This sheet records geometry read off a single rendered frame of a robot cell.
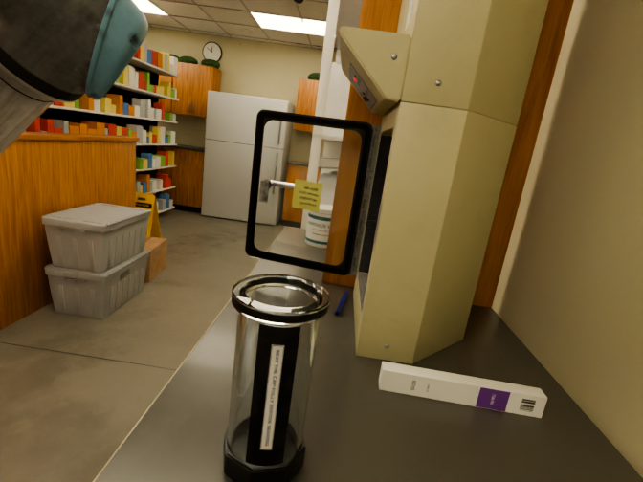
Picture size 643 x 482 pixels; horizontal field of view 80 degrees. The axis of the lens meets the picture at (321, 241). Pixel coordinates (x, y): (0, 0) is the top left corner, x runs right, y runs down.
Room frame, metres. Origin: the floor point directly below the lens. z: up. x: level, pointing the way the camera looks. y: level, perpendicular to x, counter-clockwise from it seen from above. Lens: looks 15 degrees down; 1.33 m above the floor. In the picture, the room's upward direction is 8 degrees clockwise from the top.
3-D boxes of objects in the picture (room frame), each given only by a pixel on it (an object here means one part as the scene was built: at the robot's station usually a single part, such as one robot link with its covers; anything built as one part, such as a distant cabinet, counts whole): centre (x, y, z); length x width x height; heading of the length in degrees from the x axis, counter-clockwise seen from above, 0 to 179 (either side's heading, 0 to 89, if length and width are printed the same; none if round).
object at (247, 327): (0.39, 0.04, 1.06); 0.11 x 0.11 x 0.21
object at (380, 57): (0.83, -0.04, 1.46); 0.32 x 0.12 x 0.10; 178
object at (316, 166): (1.01, 0.06, 1.19); 0.30 x 0.01 x 0.40; 79
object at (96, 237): (2.53, 1.52, 0.49); 0.60 x 0.42 x 0.33; 178
